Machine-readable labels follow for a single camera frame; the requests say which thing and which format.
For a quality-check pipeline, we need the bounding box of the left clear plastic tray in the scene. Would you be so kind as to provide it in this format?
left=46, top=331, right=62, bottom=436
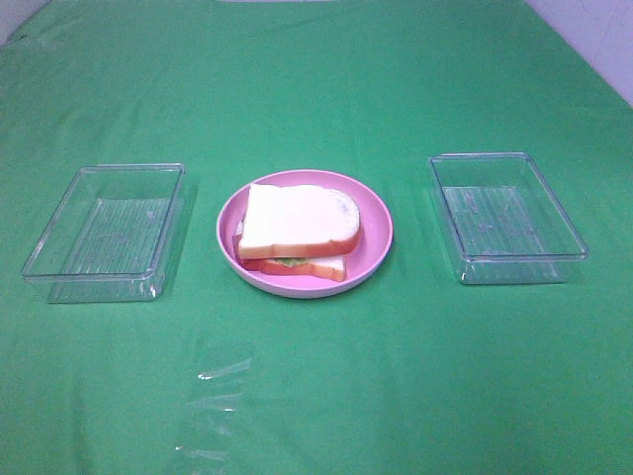
left=22, top=163, right=186, bottom=304

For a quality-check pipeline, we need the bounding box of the clear plastic film sheet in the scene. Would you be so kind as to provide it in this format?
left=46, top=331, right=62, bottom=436
left=166, top=338, right=256, bottom=474

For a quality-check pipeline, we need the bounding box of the green lettuce leaf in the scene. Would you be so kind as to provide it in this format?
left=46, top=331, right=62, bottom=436
left=271, top=257, right=310, bottom=267

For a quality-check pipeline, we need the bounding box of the clear plastic tray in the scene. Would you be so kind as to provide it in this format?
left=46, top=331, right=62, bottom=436
left=22, top=163, right=186, bottom=304
left=428, top=151, right=588, bottom=285

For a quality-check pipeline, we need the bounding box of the green table cloth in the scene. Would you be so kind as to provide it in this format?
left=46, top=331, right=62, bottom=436
left=1, top=1, right=632, bottom=474

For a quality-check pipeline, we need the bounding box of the bread slice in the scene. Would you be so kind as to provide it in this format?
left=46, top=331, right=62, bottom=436
left=232, top=212, right=349, bottom=283
left=237, top=184, right=361, bottom=259

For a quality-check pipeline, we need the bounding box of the right clear plastic tray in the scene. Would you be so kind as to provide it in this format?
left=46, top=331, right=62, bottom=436
left=428, top=151, right=588, bottom=285

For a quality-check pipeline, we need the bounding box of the pink round plate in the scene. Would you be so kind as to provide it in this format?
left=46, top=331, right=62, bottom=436
left=216, top=169, right=394, bottom=299

